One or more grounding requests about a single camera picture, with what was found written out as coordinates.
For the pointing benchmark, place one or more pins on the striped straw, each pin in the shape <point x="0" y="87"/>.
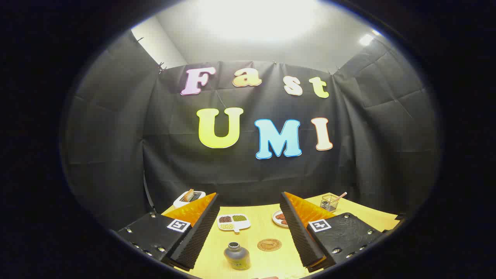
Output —
<point x="341" y="196"/>

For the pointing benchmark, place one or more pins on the silver bottle with green label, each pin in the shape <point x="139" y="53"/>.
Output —
<point x="236" y="256"/>

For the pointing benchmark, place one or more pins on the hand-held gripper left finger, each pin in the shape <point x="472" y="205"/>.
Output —
<point x="197" y="240"/>

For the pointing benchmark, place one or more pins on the toast slice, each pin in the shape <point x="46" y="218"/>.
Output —
<point x="188" y="195"/>

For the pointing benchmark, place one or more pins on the wooden table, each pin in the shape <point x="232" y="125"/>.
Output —
<point x="263" y="228"/>

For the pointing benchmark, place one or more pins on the white toaster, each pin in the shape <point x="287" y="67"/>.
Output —
<point x="180" y="202"/>

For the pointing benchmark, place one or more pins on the round cork coaster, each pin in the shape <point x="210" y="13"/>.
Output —
<point x="269" y="245"/>

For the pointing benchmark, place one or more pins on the white oval plate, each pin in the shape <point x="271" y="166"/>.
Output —
<point x="275" y="220"/>

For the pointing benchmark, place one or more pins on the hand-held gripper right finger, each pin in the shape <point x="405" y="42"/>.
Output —
<point x="300" y="236"/>

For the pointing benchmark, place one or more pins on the white divided dish of beans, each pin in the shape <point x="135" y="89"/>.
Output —
<point x="233" y="228"/>

